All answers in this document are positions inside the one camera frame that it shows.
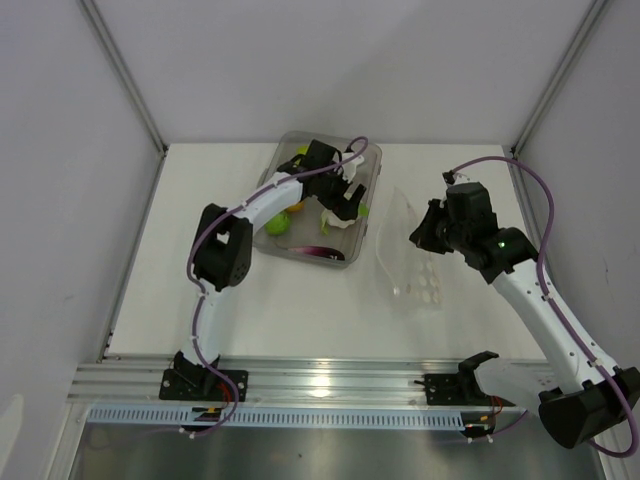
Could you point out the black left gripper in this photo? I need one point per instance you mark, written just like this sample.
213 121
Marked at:
343 208

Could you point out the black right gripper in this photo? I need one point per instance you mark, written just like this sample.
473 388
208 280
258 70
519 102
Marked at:
423 236

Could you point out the clear dotted zip bag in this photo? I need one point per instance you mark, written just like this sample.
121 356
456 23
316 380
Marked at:
409 273

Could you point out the orange fruit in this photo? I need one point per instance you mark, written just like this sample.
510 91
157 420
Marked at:
295 208

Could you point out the purple eggplant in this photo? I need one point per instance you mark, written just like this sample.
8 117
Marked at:
319 251

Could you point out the green custard apple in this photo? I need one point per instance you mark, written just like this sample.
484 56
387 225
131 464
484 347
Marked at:
278 225

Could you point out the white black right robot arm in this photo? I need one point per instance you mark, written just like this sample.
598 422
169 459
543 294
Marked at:
589 392

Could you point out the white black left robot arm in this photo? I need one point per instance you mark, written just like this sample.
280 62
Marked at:
220 257

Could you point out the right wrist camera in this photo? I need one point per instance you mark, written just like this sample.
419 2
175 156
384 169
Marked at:
452 178

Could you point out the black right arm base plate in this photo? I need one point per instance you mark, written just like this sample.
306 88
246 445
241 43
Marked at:
444 389

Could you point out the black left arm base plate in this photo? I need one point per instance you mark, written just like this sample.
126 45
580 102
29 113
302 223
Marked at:
175 388

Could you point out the right aluminium frame post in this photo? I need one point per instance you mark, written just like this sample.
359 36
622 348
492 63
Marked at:
568 60

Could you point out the aluminium frame post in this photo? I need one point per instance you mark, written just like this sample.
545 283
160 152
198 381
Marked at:
116 61
568 60

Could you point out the aluminium mounting rail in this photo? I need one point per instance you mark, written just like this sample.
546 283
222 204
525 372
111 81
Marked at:
283 382

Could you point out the left aluminium frame post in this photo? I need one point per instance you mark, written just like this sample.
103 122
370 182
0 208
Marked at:
116 61

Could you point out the white slotted cable duct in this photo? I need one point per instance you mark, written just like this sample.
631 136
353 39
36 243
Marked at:
430 420

